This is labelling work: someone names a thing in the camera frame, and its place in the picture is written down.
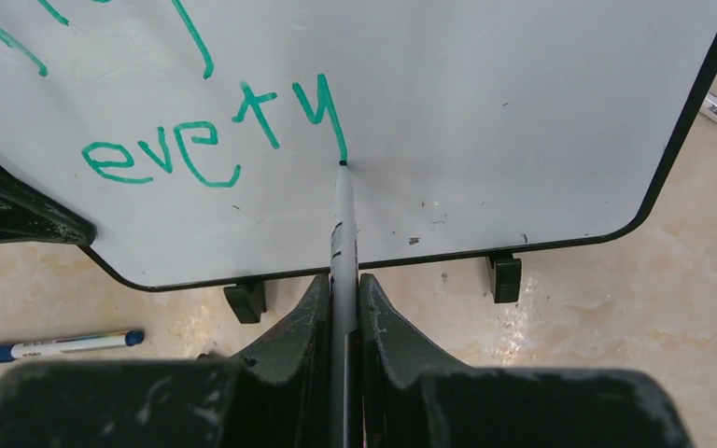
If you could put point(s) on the green cap marker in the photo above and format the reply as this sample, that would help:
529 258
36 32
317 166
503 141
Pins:
345 384

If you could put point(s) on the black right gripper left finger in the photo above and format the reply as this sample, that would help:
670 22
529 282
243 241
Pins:
272 393

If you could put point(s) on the white whiteboard black frame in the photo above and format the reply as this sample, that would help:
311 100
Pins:
201 139

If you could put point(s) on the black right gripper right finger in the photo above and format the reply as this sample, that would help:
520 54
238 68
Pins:
418 395

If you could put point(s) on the blue cap marker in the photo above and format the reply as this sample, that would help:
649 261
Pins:
12 352

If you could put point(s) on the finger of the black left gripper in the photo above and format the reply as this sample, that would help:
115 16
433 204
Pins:
26 215

